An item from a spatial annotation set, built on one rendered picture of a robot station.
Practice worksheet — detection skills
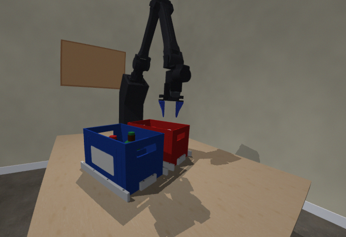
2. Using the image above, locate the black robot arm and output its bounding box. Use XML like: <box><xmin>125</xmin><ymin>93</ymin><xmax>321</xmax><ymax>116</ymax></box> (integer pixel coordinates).
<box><xmin>127</xmin><ymin>0</ymin><xmax>191</xmax><ymax>98</ymax></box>

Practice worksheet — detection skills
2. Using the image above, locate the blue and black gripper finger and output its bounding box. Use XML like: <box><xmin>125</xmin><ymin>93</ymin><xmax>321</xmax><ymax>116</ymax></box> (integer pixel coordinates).
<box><xmin>159</xmin><ymin>101</ymin><xmax>165</xmax><ymax>117</ymax></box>
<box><xmin>176</xmin><ymin>101</ymin><xmax>184</xmax><ymax>118</ymax></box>

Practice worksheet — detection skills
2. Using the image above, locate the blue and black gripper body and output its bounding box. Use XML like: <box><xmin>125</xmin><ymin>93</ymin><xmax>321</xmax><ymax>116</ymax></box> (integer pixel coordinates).
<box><xmin>159</xmin><ymin>95</ymin><xmax>184</xmax><ymax>102</ymax></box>

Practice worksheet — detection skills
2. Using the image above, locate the blue plastic crate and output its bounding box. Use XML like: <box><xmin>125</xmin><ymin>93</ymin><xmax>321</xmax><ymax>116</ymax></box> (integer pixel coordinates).
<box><xmin>83</xmin><ymin>123</ymin><xmax>164</xmax><ymax>195</ymax></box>

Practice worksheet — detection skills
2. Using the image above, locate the red crate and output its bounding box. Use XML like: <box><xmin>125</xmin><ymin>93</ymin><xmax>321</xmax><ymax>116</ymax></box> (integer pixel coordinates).
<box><xmin>131</xmin><ymin>119</ymin><xmax>190</xmax><ymax>165</ymax></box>

